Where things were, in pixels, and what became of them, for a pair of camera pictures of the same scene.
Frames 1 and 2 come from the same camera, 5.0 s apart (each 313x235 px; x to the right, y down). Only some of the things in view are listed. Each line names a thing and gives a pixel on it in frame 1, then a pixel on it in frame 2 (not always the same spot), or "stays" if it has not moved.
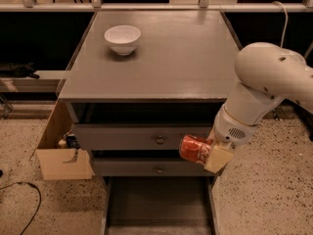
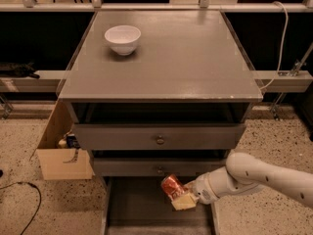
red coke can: [195, 148] -> [172, 187]
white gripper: [230, 130] -> [202, 188]
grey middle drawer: [148, 166] stays
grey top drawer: [136, 136] stays
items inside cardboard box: [68, 141] stays
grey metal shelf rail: [155, 7] stays
